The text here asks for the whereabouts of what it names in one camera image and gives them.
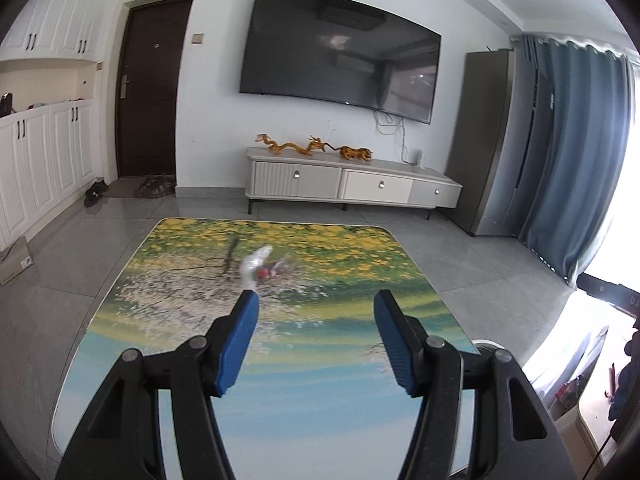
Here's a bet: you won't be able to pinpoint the clear plastic wrapper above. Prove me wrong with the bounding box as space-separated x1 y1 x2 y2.
239 246 291 292

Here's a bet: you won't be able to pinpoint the white side table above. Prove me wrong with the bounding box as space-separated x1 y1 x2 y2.
522 322 640 480

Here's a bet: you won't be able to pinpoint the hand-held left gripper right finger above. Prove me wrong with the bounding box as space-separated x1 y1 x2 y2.
372 289 583 480

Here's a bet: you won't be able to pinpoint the white trash bin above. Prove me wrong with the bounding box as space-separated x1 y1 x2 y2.
470 339 511 358

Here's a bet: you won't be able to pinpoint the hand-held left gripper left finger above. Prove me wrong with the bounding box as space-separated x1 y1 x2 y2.
55 290 261 480

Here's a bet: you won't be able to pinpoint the grey white television cabinet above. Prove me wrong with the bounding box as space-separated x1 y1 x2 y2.
245 146 463 221

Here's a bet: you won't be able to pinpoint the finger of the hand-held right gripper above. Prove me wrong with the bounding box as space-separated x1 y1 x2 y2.
577 272 623 307

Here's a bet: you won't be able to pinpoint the person's right hand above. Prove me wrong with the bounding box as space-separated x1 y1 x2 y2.
607 327 640 423

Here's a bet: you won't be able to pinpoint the clear plastic bag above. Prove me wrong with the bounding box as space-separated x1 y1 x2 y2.
552 377 586 411

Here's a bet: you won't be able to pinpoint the black wall television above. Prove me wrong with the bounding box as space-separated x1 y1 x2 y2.
239 0 442 125

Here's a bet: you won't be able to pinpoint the dark brown door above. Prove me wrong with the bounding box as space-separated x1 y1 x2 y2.
116 0 195 180

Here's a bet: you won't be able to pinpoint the white floor cupboard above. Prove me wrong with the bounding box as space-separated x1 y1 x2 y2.
0 100 98 251

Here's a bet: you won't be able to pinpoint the golden tiger figurine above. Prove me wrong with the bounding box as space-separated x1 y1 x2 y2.
337 146 374 164

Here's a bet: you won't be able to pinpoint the golden dragon figurine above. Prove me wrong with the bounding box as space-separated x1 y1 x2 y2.
300 136 340 157
256 133 303 156

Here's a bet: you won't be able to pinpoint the white wall cupboard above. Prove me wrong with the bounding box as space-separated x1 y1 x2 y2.
0 0 126 61

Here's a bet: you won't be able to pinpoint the white television cables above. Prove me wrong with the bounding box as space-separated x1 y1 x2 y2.
375 109 408 163

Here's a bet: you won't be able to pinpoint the cardboard box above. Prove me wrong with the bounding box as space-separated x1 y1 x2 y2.
0 236 33 286

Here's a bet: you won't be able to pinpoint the blue curtain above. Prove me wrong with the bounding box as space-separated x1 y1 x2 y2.
510 35 636 288

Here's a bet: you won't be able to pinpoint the tall grey cabinet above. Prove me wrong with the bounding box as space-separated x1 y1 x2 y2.
445 49 538 238

